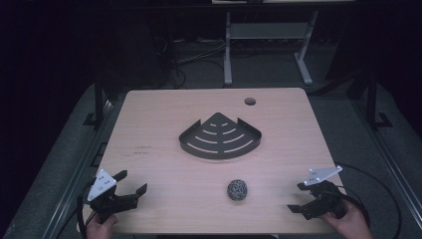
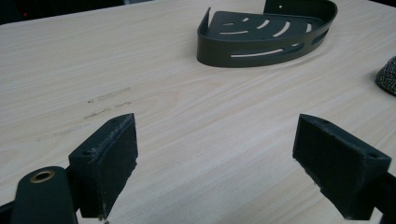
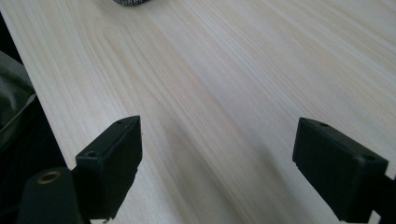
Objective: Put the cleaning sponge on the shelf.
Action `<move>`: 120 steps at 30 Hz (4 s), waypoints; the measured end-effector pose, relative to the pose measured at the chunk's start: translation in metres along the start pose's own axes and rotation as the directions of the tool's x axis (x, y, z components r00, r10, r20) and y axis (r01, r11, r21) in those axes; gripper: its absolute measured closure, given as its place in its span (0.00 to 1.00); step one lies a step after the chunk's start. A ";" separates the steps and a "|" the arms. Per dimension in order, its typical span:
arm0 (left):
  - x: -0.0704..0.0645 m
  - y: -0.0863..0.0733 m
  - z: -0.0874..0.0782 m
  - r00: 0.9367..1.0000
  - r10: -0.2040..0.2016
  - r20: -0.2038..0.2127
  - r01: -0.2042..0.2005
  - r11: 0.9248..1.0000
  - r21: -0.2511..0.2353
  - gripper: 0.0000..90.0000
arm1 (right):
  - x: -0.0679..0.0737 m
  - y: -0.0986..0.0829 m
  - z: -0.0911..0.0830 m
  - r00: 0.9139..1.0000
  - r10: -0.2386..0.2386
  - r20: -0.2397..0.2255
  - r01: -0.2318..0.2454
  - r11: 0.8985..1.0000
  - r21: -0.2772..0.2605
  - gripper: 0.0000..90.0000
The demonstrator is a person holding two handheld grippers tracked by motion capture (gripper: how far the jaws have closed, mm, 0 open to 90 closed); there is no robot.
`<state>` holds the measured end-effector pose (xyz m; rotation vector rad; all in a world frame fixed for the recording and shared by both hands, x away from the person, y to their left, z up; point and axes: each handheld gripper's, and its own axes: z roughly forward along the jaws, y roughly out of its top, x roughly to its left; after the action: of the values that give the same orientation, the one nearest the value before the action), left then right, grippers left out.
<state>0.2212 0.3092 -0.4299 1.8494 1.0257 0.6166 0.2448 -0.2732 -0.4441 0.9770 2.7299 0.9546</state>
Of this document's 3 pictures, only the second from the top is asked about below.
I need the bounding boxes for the black metal corner shelf basket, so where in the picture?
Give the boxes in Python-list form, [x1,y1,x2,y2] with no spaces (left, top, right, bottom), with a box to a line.
[196,0,339,69]

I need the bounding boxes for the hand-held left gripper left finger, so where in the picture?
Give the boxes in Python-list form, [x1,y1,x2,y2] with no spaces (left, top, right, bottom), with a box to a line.
[67,112,139,220]

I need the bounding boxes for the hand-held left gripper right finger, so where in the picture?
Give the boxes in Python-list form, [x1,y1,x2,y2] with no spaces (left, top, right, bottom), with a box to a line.
[291,113,392,221]

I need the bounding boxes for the steel wool scrubber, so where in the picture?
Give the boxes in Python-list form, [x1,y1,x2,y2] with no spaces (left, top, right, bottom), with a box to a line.
[374,55,396,97]

